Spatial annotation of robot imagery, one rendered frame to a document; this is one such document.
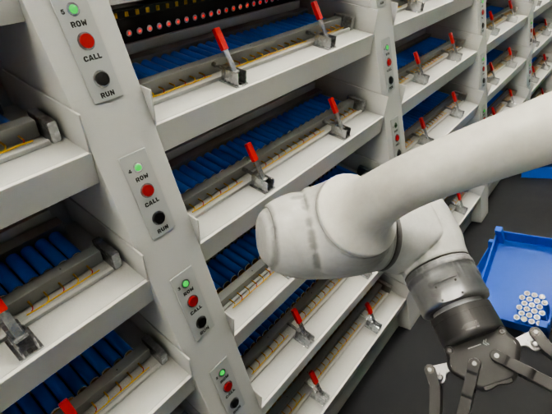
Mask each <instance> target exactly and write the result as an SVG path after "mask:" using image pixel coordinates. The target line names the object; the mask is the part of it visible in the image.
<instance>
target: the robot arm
mask: <svg viewBox="0 0 552 414"><path fill-rule="evenodd" d="M549 164H552V91H550V92H548V93H546V94H543V95H541V96H538V97H536V98H534V99H531V100H528V101H526V102H525V103H521V104H519V105H517V106H515V107H512V108H509V109H507V110H505V111H503V112H501V113H497V114H495V115H493V116H491V117H488V118H486V119H483V120H481V121H479V122H476V123H473V124H471V125H469V126H466V127H464V128H462V129H460V130H457V131H454V132H452V133H450V134H447V135H446V136H442V137H440V138H438V139H436V140H433V141H431V142H429V143H426V144H424V145H421V146H419V147H417V148H415V149H412V150H410V151H408V152H406V153H404V154H401V155H399V156H398V157H396V158H394V159H391V160H389V161H388V162H386V163H383V164H382V165H380V166H379V167H377V168H375V169H373V170H371V171H370V172H368V173H366V174H365V175H363V176H358V175H356V174H351V173H344V174H339V175H336V176H334V177H331V178H330V179H329V180H327V181H325V182H321V183H319V184H317V185H314V186H309V187H306V188H304V189H303V191H299V192H292V193H287V194H286V195H281V196H280V197H278V198H276V199H274V200H272V201H270V202H269V203H268V204H267V205H265V206H264V208H263V210H262V211H261V212H260V213H259V215H258V217H257V220H256V224H255V239H256V245H257V249H258V252H259V255H260V258H261V259H262V261H263V262H264V263H266V264H267V265H268V266H269V268H270V269H271V270H273V271H274V272H276V273H278V274H281V275H284V276H288V277H291V278H299V279H333V278H348V277H354V276H360V275H363V274H368V273H372V272H387V273H391V274H396V275H400V274H401V275H402V277H403V279H404V280H405V282H406V284H407V288H408V290H409V291H410V292H411V294H412V297H413V299H414V301H415V303H416V305H417V307H418V310H419V311H420V313H421V316H422V317H423V319H425V320H432V321H431V324H432V326H433V328H434V330H435V332H436V334H437V336H438V338H439V340H440V342H441V345H442V347H443V349H444V351H445V353H446V356H447V362H446V363H443V364H438V365H435V366H433V365H426V366H425V374H426V377H427V379H428V382H429V385H430V408H429V414H443V388H442V384H443V383H445V381H446V375H447V374H448V373H449V372H450V371H451V372H452V373H453V374H454V375H456V376H457V377H458V378H460V379H461V380H463V381H464V383H463V387H462V392H461V397H460V401H459V404H458V410H457V414H471V410H472V404H473V400H474V397H475V394H476V390H477V389H478V390H480V391H486V392H487V391H490V390H492V389H494V388H495V387H497V386H498V385H507V384H511V383H512V382H513V381H515V380H516V378H517V377H518V376H519V377H521V378H523V379H525V380H527V381H530V382H532V383H533V384H536V385H538V386H540V387H542V388H543V389H545V390H547V391H549V392H551V393H552V378H550V377H549V376H547V375H544V374H542V373H540V372H539V371H537V370H535V369H533V368H532V367H530V366H528V365H526V364H524V363H522V362H520V356H521V349H522V348H521V347H529V348H530V349H531V350H532V351H534V352H536V351H540V352H541V353H542V354H543V355H545V356H546V357H547V358H549V359H550V360H551V361H552V343H551V342H550V341H549V339H548V338H547V337H546V336H545V335H544V334H543V332H542V331H541V330H540V329H539V328H537V327H531V328H530V330H529V331H528V332H527V333H525V334H523V335H521V336H519V337H517V338H515V337H513V336H512V335H511V334H510V333H509V332H508V331H507V330H506V328H505V327H504V324H503V323H502V321H501V319H500V318H499V316H498V314H497V312H496V311H495V309H494V307H493V306H492V304H491V302H490V300H488V299H487V298H488V297H489V296H490V292H489V288H488V287H487V286H486V285H485V283H484V281H483V279H482V277H481V273H480V271H479V269H478V268H477V267H476V265H475V261H474V260H473V259H472V258H471V257H470V255H469V253H468V251H467V248H466V245H465V241H464V237H463V234H462V231H461V229H460V227H459V225H458V222H457V221H456V219H455V218H454V216H453V214H452V212H451V210H450V209H449V207H448V206H447V205H446V203H445V202H444V200H443V198H444V197H447V196H451V195H454V194H457V193H459V192H462V191H467V190H470V189H472V188H475V187H478V186H483V185H485V184H488V183H491V182H496V181H498V180H501V179H504V178H507V177H511V176H514V175H517V174H520V173H524V172H527V171H531V170H533V169H536V168H540V167H544V166H546V165H549Z"/></svg>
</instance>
